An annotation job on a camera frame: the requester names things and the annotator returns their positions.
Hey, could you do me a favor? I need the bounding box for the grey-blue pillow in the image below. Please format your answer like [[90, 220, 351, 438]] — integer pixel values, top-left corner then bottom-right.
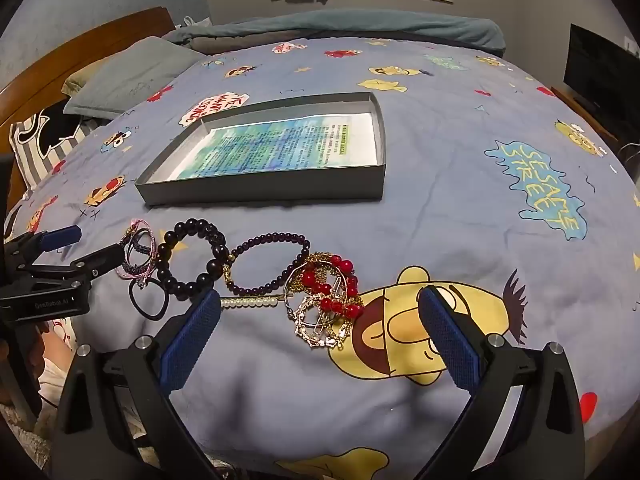
[[62, 36, 207, 121]]

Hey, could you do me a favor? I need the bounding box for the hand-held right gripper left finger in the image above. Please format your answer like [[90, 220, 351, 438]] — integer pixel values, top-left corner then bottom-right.
[[50, 287, 223, 480]]

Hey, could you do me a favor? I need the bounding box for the gold ring hair clip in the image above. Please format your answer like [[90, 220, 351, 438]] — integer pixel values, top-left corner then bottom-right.
[[291, 294, 362, 352]]

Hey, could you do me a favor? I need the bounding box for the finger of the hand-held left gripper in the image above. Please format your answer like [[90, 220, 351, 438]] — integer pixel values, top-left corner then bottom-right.
[[5, 226, 83, 270], [25, 242, 125, 284]]

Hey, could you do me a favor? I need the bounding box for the red bead gold bracelet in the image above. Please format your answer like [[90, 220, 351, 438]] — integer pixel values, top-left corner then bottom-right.
[[292, 252, 365, 321]]

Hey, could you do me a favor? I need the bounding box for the black television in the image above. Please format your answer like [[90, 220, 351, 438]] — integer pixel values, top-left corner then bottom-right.
[[563, 23, 640, 133]]

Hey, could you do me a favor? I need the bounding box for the black hair tie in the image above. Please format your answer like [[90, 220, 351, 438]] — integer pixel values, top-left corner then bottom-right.
[[128, 280, 171, 321]]

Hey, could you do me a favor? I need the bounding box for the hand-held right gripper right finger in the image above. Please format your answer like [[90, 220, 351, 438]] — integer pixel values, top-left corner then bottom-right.
[[417, 285, 587, 480]]

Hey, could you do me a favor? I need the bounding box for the blue-green printed paper sheet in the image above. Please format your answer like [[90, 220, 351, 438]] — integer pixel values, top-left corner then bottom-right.
[[170, 114, 378, 181]]

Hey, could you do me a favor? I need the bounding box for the striped cartoon pillow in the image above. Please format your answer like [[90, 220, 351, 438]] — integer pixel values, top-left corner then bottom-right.
[[10, 97, 98, 193]]

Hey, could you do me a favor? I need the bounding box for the large black bead bracelet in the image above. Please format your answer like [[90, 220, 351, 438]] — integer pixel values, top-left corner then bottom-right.
[[155, 218, 230, 297]]

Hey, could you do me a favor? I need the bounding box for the grey folded blanket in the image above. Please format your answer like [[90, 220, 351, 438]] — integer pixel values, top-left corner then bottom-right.
[[192, 35, 301, 55]]

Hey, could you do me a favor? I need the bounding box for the person's bare leg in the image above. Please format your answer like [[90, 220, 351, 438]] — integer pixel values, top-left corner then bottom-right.
[[30, 322, 76, 401]]

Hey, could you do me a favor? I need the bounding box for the wooden television stand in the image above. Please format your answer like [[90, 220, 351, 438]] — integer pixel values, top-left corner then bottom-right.
[[550, 85, 621, 148]]

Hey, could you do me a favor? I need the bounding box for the white pearl bracelet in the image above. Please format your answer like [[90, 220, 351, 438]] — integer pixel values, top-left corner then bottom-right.
[[220, 296, 296, 310]]

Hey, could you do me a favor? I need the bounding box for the blue cartoon printed blanket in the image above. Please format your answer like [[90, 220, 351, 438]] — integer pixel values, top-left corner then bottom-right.
[[0, 35, 640, 480]]

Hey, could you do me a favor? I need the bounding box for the grey cardboard box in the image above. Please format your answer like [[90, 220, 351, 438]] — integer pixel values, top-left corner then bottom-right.
[[134, 91, 387, 207]]

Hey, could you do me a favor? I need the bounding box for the silver wire bangle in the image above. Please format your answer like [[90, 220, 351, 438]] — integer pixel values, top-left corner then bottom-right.
[[283, 255, 351, 321]]

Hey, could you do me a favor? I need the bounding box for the teal folded duvet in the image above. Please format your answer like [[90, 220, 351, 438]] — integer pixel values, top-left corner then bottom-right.
[[161, 8, 507, 58]]

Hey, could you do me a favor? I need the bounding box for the olive pillow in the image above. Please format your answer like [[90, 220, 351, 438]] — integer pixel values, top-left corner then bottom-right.
[[61, 55, 118, 96]]

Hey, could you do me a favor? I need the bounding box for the dark purple bead bracelet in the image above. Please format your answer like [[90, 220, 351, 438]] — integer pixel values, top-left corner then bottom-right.
[[223, 232, 312, 295]]

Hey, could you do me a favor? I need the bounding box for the wooden headboard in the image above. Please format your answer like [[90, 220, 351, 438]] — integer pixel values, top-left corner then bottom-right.
[[0, 6, 177, 196]]

